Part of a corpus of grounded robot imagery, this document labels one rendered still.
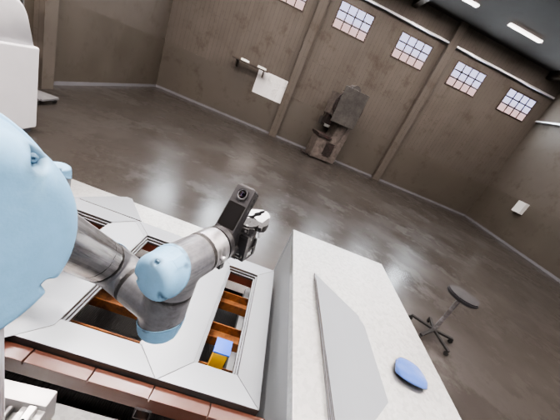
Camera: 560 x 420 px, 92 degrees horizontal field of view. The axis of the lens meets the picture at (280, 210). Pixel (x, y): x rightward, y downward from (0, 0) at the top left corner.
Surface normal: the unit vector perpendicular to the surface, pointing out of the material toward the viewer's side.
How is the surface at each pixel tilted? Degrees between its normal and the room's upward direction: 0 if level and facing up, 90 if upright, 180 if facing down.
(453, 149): 90
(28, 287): 80
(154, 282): 90
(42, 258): 83
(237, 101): 90
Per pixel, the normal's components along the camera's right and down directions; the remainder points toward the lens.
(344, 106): 0.18, 0.48
